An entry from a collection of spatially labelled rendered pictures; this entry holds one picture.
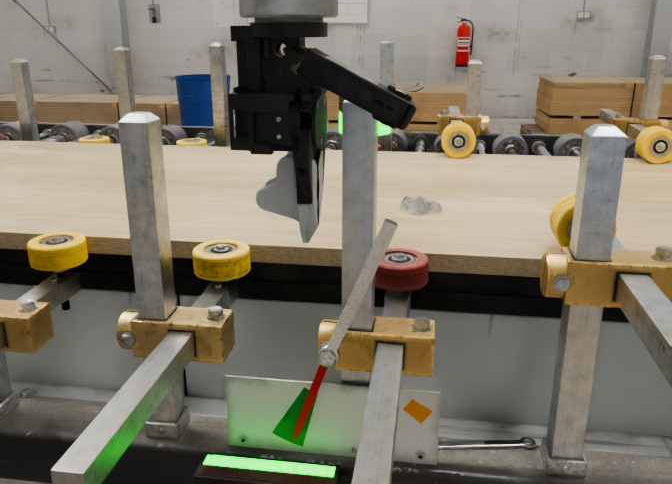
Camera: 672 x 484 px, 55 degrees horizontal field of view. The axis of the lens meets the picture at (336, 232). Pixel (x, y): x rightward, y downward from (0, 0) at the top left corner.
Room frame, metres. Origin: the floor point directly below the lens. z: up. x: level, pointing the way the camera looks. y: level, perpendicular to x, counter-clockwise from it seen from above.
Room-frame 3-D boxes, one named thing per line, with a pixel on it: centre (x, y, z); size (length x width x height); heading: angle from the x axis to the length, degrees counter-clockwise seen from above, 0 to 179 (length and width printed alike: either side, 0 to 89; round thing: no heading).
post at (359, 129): (0.69, -0.03, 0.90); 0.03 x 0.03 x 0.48; 82
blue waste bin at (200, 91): (6.50, 1.30, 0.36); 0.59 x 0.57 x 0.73; 173
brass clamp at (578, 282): (0.65, -0.30, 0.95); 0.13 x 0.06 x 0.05; 82
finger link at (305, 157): (0.60, 0.03, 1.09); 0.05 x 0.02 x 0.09; 172
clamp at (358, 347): (0.69, -0.05, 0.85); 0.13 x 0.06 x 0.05; 82
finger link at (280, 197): (0.61, 0.05, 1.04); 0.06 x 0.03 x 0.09; 82
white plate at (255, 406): (0.67, 0.01, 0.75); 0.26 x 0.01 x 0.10; 82
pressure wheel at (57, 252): (0.89, 0.41, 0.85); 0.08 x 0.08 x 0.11
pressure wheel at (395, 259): (0.82, -0.09, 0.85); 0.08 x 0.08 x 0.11
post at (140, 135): (0.73, 0.22, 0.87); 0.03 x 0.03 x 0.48; 82
